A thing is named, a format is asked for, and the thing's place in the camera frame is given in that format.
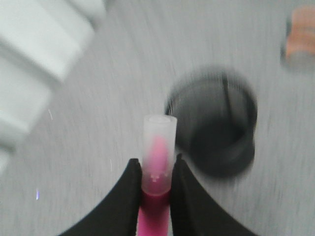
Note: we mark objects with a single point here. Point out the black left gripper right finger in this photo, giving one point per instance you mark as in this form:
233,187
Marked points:
194,212

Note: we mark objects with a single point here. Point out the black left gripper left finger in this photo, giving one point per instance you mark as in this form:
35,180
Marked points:
116,214

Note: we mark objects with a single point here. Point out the pink highlighter pen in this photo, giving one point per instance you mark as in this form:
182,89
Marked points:
159,133

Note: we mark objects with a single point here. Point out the grey orange scissors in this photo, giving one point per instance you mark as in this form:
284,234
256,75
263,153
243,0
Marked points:
298,48

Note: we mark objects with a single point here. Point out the black mesh pen holder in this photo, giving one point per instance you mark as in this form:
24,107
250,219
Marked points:
216,114

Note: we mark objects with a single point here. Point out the grey curtain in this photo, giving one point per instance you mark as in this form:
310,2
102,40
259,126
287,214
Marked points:
40,42

